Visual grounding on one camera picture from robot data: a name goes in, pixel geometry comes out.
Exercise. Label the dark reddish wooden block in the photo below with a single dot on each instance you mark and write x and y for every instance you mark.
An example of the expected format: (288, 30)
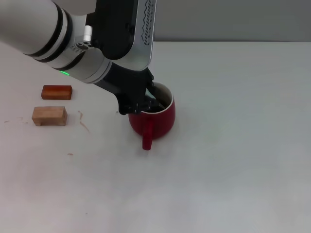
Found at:
(57, 92)

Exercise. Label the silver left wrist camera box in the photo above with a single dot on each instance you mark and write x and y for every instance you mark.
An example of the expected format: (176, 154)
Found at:
(128, 31)

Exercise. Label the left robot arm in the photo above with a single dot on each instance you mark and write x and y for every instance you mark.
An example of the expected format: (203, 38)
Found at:
(36, 29)

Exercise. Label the red ceramic cup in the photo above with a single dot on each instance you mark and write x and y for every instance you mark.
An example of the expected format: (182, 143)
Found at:
(160, 123)

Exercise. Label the light wooden block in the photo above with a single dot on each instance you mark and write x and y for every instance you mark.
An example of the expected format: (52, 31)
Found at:
(48, 116)

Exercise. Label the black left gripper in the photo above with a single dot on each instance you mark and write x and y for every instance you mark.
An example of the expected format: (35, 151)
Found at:
(126, 82)

